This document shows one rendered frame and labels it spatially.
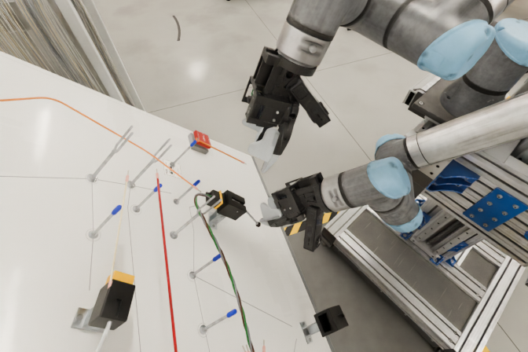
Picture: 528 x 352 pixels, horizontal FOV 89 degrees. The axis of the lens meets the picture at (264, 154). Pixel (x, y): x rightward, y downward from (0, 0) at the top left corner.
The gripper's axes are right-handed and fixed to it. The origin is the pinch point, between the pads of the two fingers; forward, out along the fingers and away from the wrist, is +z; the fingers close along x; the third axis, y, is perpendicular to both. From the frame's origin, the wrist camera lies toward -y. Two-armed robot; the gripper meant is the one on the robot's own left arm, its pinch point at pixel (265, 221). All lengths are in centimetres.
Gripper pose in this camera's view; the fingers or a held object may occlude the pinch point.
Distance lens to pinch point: 71.7
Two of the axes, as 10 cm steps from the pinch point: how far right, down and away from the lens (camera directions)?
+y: -4.3, -9.0, -0.1
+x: -5.4, 2.6, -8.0
